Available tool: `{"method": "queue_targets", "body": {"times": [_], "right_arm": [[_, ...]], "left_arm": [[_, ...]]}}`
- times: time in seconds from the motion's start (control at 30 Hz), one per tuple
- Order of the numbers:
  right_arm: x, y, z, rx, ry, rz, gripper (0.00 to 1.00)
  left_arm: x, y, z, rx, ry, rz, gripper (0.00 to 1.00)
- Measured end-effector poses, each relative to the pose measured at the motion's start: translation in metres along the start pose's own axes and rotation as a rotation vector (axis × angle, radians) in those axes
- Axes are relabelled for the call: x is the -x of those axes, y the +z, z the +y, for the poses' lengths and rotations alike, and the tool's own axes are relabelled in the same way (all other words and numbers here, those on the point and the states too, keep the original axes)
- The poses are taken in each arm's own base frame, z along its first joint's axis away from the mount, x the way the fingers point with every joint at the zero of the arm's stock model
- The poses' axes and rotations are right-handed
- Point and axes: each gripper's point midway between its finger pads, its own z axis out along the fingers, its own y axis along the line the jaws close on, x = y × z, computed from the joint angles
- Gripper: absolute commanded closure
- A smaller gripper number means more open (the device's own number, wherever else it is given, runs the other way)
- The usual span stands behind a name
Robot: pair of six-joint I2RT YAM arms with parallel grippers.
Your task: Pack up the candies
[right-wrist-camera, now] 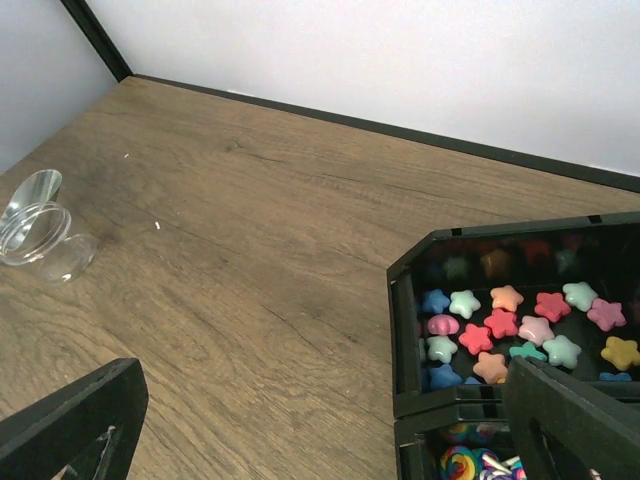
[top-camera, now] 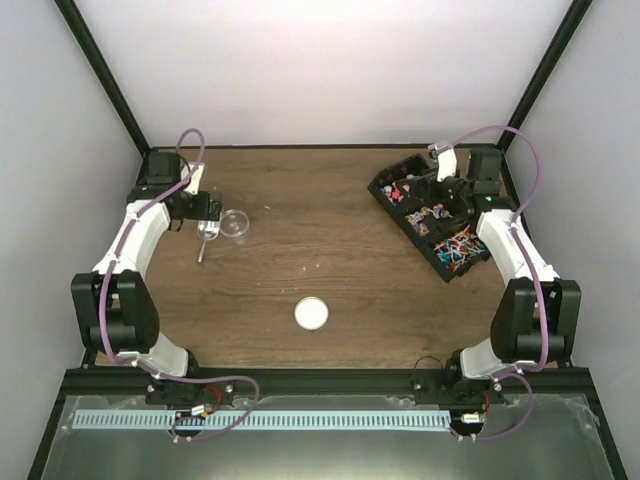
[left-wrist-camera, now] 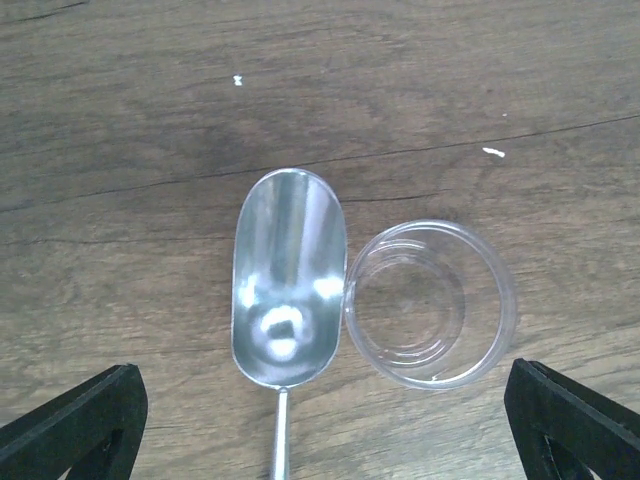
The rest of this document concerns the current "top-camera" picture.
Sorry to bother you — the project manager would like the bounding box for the metal scoop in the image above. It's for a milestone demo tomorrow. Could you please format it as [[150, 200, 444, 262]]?
[[197, 220, 219, 263]]

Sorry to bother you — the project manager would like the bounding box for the black three-compartment candy bin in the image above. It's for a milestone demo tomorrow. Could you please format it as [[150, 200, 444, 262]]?
[[368, 154, 490, 282]]

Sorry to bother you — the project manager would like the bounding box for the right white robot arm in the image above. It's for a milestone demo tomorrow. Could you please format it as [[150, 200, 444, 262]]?
[[411, 144, 581, 403]]

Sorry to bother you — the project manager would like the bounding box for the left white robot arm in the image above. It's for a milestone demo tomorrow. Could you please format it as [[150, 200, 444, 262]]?
[[71, 151, 222, 404]]

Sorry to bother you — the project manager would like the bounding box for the clear plastic cup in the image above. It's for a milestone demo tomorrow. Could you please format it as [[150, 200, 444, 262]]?
[[220, 209, 250, 238]]

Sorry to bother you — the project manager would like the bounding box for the white round lid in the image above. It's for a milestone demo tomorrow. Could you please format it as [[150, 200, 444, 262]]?
[[294, 297, 330, 331]]

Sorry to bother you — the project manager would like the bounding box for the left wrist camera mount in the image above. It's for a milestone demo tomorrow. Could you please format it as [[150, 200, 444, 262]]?
[[181, 162, 206, 196]]

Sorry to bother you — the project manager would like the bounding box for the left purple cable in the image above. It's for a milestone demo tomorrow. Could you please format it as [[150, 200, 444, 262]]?
[[99, 127, 261, 444]]

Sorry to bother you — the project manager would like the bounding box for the black front mounting rail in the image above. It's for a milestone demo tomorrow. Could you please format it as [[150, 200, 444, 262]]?
[[59, 367, 596, 401]]

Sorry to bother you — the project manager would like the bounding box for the light blue slotted cable duct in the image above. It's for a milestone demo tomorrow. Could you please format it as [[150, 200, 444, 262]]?
[[72, 409, 451, 432]]

